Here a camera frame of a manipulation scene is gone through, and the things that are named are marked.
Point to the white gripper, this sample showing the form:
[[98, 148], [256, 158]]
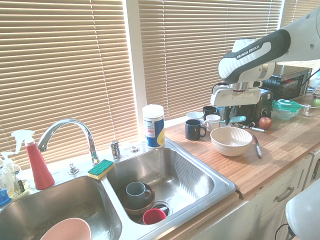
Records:
[[235, 97]]

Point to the clear soap dispenser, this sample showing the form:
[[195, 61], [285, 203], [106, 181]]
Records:
[[11, 182]]

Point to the narrow beige window blind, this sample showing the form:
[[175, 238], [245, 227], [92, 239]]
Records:
[[297, 10]]

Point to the chrome gooseneck faucet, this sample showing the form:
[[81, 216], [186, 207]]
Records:
[[85, 130]]

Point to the white ceramic mug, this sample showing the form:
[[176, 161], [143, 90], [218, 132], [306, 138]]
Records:
[[193, 116], [211, 122]]

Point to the wide beige window blind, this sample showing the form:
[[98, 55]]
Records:
[[62, 75]]

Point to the metal utensil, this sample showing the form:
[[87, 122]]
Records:
[[257, 129]]

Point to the grey mug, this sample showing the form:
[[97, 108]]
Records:
[[136, 193]]

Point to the black and steel toaster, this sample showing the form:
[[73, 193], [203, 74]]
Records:
[[262, 105]]

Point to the disinfecting wipes canister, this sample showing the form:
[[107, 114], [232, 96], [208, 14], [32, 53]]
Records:
[[153, 130]]

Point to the glass container with green lid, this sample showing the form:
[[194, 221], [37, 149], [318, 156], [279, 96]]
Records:
[[286, 107]]

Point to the black ceramic mug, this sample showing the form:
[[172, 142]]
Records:
[[209, 110], [193, 131]]

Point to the green apple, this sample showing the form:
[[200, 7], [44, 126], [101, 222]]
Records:
[[316, 102]]

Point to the pink plastic bowl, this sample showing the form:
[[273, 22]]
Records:
[[67, 230]]

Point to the chrome sink hole cap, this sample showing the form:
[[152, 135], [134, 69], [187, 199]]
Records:
[[134, 149]]

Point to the cream ribbed bowl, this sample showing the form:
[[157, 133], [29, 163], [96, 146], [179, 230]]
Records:
[[231, 145]]

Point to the clear glass dish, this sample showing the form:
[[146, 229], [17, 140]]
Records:
[[307, 108]]

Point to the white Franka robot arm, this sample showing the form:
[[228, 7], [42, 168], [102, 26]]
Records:
[[250, 57]]

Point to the chrome sink sprayer cap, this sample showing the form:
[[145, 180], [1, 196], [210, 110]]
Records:
[[73, 168]]

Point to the red cup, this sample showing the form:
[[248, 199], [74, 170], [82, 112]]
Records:
[[153, 217]]

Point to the blue liquid bottle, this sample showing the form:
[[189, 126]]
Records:
[[3, 195]]

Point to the stainless steel double sink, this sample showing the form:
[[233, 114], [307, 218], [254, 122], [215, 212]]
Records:
[[175, 175]]

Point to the green and yellow sponge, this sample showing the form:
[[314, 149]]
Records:
[[101, 168]]

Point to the red apple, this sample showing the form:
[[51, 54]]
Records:
[[265, 123]]

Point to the red spray bottle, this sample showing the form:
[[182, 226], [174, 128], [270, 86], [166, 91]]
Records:
[[40, 170]]

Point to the brown wooden bowl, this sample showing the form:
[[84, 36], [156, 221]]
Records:
[[136, 210]]

